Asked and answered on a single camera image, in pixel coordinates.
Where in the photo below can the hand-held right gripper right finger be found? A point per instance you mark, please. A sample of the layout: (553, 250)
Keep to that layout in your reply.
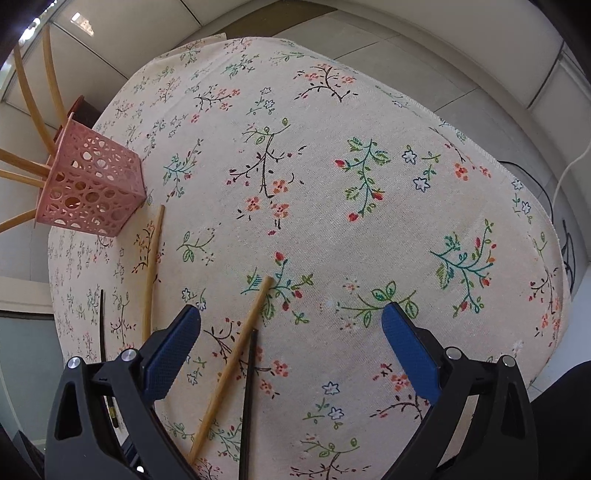
(408, 350)

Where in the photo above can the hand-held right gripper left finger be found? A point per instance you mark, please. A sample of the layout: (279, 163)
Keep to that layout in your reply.
(171, 350)

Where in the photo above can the single bamboo chopstick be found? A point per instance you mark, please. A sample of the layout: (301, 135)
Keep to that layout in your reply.
(232, 364)
(151, 277)

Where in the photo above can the black chopstick with gold band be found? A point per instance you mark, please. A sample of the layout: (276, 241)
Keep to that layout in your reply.
(248, 406)
(102, 323)

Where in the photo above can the pink perforated plastic basket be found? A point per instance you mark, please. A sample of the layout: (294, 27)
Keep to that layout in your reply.
(92, 184)

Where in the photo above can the group of bamboo chopsticks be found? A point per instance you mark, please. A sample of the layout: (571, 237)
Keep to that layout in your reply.
(23, 162)

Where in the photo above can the floral tablecloth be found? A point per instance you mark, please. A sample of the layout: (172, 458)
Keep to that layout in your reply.
(369, 230)

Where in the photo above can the frosted glass sliding door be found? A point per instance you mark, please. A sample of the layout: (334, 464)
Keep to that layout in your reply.
(23, 346)

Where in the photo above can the dark cloth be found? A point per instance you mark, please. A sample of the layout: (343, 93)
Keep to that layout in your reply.
(568, 424)

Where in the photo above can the brown trash bin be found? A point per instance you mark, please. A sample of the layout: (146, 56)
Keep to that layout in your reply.
(76, 108)

